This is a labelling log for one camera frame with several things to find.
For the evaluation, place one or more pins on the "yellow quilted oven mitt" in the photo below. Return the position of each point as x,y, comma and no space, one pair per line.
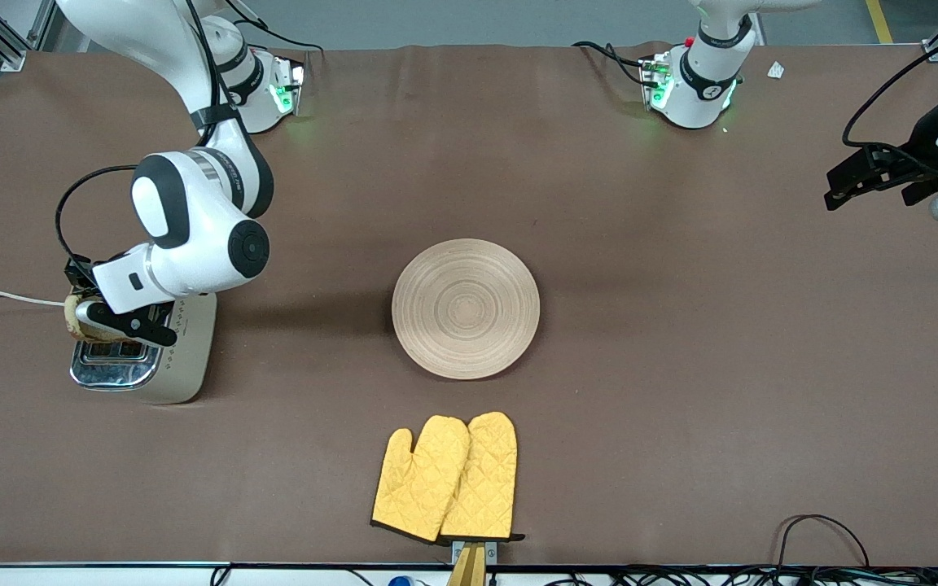
416,480
485,480

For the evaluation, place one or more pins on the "small blue object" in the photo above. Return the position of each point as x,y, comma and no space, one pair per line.
401,581

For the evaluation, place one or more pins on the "round wooden plate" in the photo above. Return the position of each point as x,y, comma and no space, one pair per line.
465,309

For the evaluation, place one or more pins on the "cream and chrome toaster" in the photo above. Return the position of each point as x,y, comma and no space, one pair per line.
188,358

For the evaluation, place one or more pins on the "metal and wood camera bracket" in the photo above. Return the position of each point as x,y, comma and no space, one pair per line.
469,570

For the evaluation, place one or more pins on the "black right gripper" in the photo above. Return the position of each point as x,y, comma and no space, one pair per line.
81,271

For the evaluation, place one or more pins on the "small white paper scrap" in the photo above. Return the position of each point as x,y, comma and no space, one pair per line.
776,70

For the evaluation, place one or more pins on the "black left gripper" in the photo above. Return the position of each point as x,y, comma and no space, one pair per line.
921,155

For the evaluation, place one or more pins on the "slice of brown bread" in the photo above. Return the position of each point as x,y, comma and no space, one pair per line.
78,324

